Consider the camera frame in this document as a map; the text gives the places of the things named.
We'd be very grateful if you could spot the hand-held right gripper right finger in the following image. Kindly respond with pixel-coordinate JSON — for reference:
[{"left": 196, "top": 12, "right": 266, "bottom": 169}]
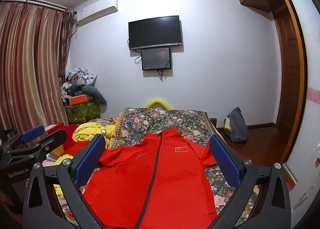
[{"left": 209, "top": 134, "right": 292, "bottom": 229}]

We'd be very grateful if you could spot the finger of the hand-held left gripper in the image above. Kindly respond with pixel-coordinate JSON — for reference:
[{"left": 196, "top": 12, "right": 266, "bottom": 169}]
[
  {"left": 21, "top": 125, "right": 46, "bottom": 143},
  {"left": 30, "top": 129, "right": 67, "bottom": 156}
]

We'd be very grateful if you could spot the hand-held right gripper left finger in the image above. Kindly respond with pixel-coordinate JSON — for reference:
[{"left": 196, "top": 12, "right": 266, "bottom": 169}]
[{"left": 22, "top": 134, "right": 110, "bottom": 229}]

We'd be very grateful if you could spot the red zip jacket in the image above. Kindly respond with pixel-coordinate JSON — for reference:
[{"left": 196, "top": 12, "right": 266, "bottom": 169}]
[{"left": 62, "top": 127, "right": 218, "bottom": 229}]

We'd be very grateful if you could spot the red box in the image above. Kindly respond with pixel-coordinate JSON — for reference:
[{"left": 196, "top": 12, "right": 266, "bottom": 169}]
[{"left": 45, "top": 123, "right": 66, "bottom": 135}]

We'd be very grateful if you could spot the red cloth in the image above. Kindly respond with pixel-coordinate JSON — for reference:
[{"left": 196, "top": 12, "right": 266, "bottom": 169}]
[{"left": 60, "top": 124, "right": 93, "bottom": 156}]

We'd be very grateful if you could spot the yellow printed blanket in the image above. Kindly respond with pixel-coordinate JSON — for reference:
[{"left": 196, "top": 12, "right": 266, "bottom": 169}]
[{"left": 51, "top": 122, "right": 117, "bottom": 202}]

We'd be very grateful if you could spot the grey-blue bag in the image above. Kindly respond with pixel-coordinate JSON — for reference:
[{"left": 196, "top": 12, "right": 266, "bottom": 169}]
[{"left": 223, "top": 107, "right": 249, "bottom": 144}]

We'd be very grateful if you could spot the striped cloth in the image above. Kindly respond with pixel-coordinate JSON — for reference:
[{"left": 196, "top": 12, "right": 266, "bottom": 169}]
[{"left": 93, "top": 117, "right": 118, "bottom": 126}]

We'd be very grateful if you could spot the orange box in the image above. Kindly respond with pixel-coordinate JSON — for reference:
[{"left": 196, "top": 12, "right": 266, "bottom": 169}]
[{"left": 68, "top": 94, "right": 89, "bottom": 106}]

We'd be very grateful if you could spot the floral bedspread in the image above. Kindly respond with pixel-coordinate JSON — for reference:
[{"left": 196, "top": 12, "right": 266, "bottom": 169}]
[{"left": 60, "top": 107, "right": 262, "bottom": 228}]

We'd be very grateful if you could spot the red striped curtain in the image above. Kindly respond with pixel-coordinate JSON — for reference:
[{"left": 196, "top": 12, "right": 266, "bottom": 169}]
[{"left": 0, "top": 1, "right": 76, "bottom": 133}]

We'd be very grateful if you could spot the grey patterned cloth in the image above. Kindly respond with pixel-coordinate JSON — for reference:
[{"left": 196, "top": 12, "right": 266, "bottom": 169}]
[{"left": 65, "top": 67, "right": 98, "bottom": 87}]

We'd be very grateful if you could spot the wooden door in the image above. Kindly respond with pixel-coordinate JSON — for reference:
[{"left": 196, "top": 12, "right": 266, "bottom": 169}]
[{"left": 271, "top": 0, "right": 308, "bottom": 165}]

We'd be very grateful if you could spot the white air conditioner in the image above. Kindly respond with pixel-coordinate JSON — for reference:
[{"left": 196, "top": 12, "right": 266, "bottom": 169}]
[{"left": 75, "top": 0, "right": 119, "bottom": 26}]

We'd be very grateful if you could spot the yellow foam ring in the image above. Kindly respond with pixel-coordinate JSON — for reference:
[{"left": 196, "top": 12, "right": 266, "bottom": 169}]
[{"left": 146, "top": 97, "right": 172, "bottom": 111}]

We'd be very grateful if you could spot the small black wall monitor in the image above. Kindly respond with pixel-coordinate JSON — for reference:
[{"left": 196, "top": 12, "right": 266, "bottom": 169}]
[{"left": 141, "top": 47, "right": 172, "bottom": 71}]

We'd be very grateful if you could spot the curtain rail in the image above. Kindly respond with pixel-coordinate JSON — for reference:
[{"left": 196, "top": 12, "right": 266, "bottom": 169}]
[{"left": 1, "top": 0, "right": 68, "bottom": 11}]

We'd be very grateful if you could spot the black wall television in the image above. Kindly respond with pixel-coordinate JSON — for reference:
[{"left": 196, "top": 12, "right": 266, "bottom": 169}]
[{"left": 128, "top": 15, "right": 183, "bottom": 50}]

